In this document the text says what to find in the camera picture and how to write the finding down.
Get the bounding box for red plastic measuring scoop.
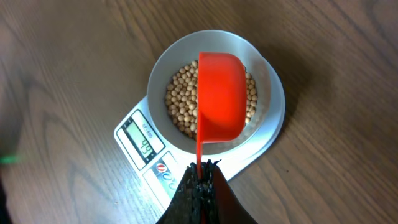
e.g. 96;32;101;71
196;52;247;179

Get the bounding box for white digital kitchen scale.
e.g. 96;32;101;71
114;65;285;212

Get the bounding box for grey plastic bowl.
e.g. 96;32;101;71
147;30;284;155

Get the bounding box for soybeans in bowl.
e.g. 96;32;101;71
164;60;259;139

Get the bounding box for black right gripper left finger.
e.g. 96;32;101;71
156;163;201;224

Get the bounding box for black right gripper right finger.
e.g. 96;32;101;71
209;161;257;224

